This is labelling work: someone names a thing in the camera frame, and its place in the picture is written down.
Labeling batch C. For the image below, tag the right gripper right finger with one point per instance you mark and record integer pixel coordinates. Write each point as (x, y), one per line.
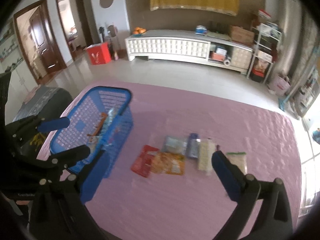
(274, 220)

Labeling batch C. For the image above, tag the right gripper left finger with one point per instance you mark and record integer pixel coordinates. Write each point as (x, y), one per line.
(59, 211)

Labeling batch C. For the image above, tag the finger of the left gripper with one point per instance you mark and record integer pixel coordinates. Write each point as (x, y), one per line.
(26, 128)
(52, 168)

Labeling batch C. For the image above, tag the green top wafer packet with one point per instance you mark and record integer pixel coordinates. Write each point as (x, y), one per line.
(239, 159)

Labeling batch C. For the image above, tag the blue striped cookie bag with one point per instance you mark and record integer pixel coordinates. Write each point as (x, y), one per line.
(96, 142)

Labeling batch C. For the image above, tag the clear cracker pack white band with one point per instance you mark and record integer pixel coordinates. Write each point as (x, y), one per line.
(206, 150)

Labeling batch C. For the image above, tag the dark blue gum packet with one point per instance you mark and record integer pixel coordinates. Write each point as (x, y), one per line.
(193, 146)

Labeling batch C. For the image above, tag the blue plastic basket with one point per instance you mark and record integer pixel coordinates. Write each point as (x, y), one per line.
(85, 116)

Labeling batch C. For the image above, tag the orange noodle snack packet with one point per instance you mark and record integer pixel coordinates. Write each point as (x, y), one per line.
(103, 117)

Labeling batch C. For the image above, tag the yellow chips snack packet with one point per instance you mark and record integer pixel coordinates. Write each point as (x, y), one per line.
(168, 163)

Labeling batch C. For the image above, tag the light blue cracker packet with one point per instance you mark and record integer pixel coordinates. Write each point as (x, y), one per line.
(174, 145)

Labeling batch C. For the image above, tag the red snack packet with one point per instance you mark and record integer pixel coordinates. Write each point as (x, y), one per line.
(142, 164)

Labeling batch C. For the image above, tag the brown wooden door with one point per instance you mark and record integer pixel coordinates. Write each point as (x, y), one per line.
(37, 42)

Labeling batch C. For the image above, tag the pink shopping bag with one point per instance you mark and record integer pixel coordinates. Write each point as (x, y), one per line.
(279, 84)

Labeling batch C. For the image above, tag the red gift box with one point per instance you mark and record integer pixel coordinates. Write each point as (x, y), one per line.
(99, 53)

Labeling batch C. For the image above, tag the white tufted tv cabinet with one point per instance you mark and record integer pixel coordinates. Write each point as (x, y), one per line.
(187, 46)

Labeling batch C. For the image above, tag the white metal shelf rack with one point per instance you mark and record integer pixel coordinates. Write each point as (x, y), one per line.
(267, 41)

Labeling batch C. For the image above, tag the cardboard box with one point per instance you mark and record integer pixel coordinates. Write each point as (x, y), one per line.
(241, 35)

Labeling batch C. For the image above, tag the oranges on plate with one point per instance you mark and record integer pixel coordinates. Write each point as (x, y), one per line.
(139, 31)

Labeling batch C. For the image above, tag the tissue box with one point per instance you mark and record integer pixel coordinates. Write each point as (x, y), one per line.
(200, 30)

